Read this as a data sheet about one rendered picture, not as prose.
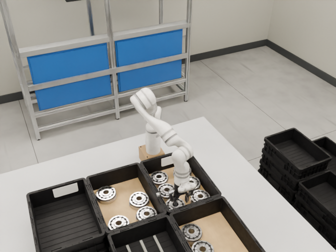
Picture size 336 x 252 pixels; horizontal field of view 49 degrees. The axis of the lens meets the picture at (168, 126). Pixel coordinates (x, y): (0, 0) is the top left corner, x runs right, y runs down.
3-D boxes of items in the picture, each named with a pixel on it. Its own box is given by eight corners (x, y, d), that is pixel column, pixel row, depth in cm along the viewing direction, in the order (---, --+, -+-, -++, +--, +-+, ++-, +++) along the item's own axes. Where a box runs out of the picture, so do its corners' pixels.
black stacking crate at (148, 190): (88, 192, 202) (85, 177, 196) (139, 177, 212) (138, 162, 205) (108, 250, 173) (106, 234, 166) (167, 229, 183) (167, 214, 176)
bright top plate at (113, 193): (94, 189, 198) (94, 188, 198) (113, 184, 201) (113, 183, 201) (98, 202, 191) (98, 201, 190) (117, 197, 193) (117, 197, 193)
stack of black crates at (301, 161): (254, 180, 305) (263, 137, 278) (283, 169, 316) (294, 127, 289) (287, 215, 276) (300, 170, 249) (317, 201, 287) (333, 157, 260)
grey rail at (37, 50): (14, 54, 323) (13, 49, 321) (186, 23, 384) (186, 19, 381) (16, 59, 316) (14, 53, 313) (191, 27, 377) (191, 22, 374)
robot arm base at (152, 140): (143, 148, 236) (142, 127, 225) (156, 143, 239) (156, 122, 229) (150, 157, 229) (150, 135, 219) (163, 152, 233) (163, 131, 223)
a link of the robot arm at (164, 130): (161, 143, 167) (176, 132, 168) (126, 97, 171) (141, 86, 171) (162, 145, 176) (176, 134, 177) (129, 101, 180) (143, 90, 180)
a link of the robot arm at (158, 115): (162, 103, 217) (161, 126, 228) (146, 102, 218) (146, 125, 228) (161, 112, 210) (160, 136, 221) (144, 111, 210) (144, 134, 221)
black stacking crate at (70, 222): (30, 209, 193) (26, 194, 186) (87, 193, 202) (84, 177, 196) (42, 273, 163) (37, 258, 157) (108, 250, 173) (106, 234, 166)
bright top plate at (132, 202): (126, 196, 194) (126, 195, 194) (143, 190, 198) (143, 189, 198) (134, 209, 187) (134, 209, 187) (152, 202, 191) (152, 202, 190)
